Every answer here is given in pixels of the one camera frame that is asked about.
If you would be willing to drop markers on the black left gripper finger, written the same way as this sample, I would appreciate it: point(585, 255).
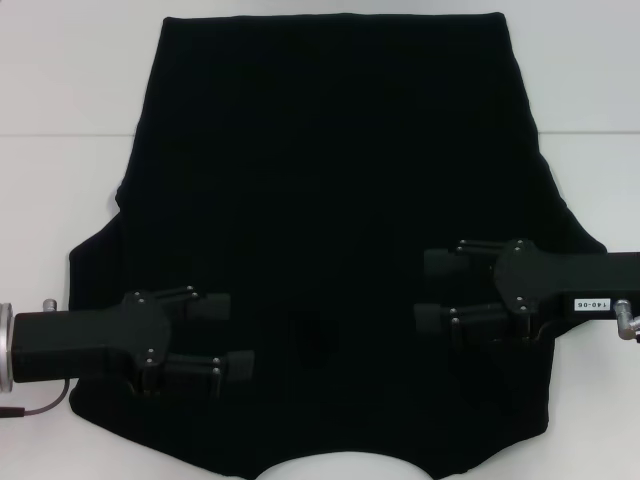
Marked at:
point(235, 367)
point(205, 305)

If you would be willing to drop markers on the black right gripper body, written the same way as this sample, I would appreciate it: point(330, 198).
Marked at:
point(550, 285)

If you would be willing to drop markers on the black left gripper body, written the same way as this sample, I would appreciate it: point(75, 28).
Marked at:
point(90, 340)

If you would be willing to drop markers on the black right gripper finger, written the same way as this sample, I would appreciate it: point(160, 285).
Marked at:
point(435, 320)
point(442, 262)

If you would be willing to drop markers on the black shirt with white print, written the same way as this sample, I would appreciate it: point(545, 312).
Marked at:
point(320, 175)

